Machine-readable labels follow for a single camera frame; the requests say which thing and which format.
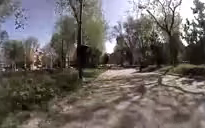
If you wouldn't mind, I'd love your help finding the tall tree with dark trunk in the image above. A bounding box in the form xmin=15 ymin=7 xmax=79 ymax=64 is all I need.
xmin=54 ymin=0 xmax=108 ymax=80

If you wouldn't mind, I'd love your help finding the brown dirt path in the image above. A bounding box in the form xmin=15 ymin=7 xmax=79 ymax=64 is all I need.
xmin=19 ymin=68 xmax=205 ymax=128

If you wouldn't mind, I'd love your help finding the row of bare dark trees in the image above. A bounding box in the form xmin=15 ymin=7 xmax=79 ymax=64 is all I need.
xmin=111 ymin=0 xmax=205 ymax=68

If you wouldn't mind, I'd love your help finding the weedy grass ground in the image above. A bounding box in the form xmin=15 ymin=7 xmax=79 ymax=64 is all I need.
xmin=0 ymin=68 xmax=104 ymax=128

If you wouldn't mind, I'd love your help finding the row of park trees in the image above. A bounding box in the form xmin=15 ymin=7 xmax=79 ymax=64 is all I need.
xmin=0 ymin=14 xmax=78 ymax=71

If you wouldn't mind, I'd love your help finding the grass patch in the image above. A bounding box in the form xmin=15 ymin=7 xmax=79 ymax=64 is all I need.
xmin=156 ymin=63 xmax=205 ymax=79

